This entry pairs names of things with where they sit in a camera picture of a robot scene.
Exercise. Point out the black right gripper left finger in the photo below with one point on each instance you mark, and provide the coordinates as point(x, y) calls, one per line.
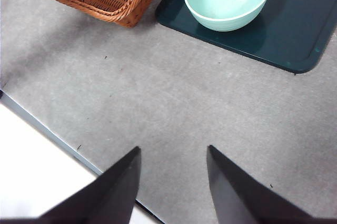
point(110, 192)

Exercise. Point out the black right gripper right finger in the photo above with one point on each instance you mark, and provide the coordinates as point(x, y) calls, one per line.
point(237, 195)

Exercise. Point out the dark green rectangular tray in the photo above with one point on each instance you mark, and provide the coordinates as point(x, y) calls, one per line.
point(289, 24)

